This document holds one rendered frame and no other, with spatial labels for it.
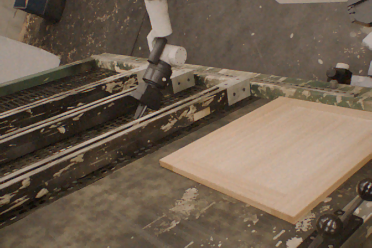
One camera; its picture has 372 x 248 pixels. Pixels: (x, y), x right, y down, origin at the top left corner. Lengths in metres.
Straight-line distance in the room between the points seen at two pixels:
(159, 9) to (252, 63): 1.51
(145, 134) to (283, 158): 0.43
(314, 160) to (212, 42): 2.13
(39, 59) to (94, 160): 3.77
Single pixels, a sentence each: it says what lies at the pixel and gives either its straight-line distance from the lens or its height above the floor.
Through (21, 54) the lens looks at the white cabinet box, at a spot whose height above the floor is 0.43.
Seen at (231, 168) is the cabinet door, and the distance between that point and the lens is 1.06.
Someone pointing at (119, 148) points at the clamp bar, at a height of 1.41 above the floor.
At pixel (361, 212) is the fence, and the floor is 1.33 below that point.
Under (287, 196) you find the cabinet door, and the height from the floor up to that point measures 1.33.
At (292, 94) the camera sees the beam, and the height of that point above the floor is 0.90.
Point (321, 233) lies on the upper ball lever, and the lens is 0.64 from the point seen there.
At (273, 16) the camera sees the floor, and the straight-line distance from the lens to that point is 2.83.
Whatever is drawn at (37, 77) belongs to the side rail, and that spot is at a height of 1.21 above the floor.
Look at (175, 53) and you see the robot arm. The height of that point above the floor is 1.24.
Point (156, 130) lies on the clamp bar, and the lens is 1.30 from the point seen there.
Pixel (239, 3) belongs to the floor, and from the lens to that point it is 3.06.
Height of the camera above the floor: 2.13
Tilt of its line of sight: 44 degrees down
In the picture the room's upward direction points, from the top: 74 degrees counter-clockwise
